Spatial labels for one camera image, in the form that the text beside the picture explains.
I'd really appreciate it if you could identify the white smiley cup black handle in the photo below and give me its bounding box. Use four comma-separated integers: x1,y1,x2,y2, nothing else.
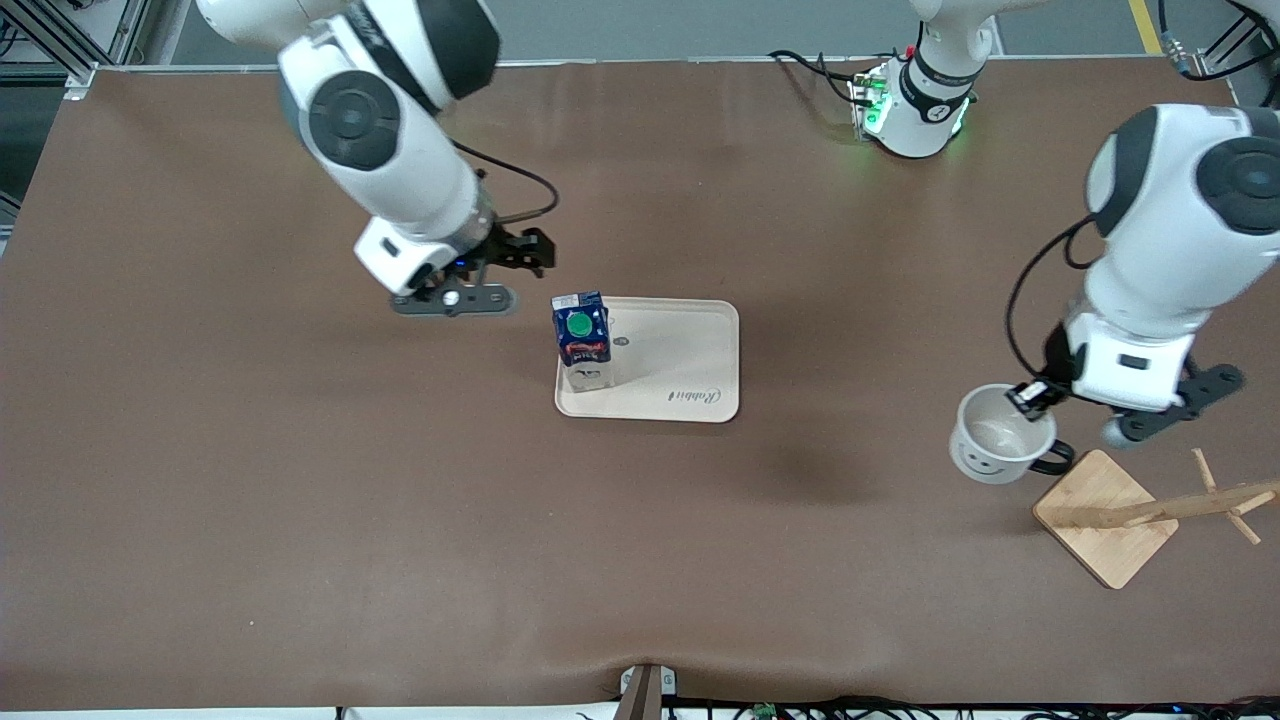
949,384,1077,487

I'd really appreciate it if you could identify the blue milk carton green cap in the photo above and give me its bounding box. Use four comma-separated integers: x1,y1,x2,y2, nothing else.
551,291,615,393

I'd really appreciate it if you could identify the wooden cup hanging rack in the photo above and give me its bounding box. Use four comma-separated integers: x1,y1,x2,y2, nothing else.
1032,448,1280,590

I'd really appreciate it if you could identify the cream plastic serving tray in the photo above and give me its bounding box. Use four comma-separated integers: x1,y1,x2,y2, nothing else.
554,296,741,424

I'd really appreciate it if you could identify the brown table mat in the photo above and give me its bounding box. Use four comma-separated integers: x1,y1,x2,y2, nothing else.
0,58,1280,713

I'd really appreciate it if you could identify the black left base cable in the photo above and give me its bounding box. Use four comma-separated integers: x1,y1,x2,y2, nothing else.
768,48,873,113

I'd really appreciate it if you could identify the aluminium frame profile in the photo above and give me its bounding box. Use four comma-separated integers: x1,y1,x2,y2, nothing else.
0,0,151,101

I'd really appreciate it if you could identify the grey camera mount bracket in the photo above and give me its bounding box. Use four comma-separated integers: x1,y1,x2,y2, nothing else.
619,664,678,720

